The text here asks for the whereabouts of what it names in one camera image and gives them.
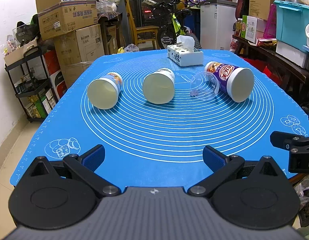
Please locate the upper open cardboard box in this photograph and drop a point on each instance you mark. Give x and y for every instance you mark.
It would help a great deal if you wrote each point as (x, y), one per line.
(58, 17)

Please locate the clear plastic cup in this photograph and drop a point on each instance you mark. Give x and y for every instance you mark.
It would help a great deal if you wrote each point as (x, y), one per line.
(204, 86)

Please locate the white chest freezer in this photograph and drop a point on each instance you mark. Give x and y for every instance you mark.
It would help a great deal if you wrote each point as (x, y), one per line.
(217, 20)

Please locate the wooden yellow chair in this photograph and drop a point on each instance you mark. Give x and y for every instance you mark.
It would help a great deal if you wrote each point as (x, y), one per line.
(137, 31)

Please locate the white paper cup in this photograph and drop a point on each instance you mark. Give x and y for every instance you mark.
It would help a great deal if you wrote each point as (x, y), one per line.
(158, 87)

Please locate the lower cardboard box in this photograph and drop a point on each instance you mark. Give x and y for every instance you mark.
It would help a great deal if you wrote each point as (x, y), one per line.
(77, 50)

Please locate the black helmet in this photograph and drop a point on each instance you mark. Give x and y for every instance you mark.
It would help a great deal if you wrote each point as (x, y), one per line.
(26, 32)

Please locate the white tissue box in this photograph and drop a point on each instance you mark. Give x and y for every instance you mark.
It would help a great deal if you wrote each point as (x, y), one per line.
(184, 53)

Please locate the dark wooden side table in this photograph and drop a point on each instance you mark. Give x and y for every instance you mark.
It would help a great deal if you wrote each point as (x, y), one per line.
(293, 79)

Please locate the black green bicycle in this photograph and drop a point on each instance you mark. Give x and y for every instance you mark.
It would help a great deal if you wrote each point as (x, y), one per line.
(171, 22)

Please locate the green white carton box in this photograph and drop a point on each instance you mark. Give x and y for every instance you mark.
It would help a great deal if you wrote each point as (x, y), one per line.
(249, 28)

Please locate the black shelf rack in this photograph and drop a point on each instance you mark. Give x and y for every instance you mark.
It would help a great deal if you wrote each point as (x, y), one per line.
(31, 92)

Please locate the blue silicone baking mat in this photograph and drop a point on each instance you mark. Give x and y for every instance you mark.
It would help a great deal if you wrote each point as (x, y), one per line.
(161, 145)

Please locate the teal plastic storage bin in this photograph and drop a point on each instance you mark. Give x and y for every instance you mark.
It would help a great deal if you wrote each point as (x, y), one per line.
(291, 21)

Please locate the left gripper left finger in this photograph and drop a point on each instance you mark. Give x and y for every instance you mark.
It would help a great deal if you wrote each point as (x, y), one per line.
(82, 168)

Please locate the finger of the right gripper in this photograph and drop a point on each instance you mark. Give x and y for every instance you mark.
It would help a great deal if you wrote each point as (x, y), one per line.
(288, 141)

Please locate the purple printed paper cup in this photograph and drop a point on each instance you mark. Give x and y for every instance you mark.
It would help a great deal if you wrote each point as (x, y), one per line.
(237, 82)

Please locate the paper cup blue orange print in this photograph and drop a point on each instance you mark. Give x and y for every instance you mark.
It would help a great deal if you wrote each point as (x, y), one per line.
(103, 93)

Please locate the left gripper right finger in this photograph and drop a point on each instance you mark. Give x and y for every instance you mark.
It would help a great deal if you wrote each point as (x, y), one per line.
(224, 168)

